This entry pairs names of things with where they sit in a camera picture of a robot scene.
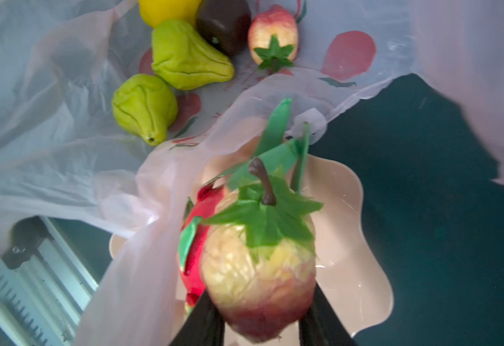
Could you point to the peach wavy fruit plate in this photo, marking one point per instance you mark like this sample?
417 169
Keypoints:
347 271

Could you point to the green pear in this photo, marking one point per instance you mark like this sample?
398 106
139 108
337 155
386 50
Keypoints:
183 59

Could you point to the small strawberry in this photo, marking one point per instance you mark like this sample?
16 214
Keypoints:
258 261

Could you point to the dark purple plum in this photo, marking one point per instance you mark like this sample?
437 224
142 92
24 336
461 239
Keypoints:
224 24

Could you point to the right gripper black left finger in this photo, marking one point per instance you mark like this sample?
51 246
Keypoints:
203 327

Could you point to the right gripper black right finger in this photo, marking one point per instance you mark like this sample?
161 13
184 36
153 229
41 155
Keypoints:
321 325

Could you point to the white vent strip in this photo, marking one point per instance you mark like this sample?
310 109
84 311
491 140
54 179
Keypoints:
44 283

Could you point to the white handled fork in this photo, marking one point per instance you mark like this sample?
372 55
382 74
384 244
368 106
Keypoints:
13 329

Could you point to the green apple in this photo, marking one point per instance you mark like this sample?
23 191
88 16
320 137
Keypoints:
145 106

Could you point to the pink green dragon fruit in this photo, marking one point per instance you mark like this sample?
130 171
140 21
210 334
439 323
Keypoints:
276 154

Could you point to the pink plastic bag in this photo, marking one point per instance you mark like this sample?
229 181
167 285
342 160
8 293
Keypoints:
62 154

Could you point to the red apple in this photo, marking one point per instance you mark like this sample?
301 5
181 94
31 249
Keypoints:
273 39

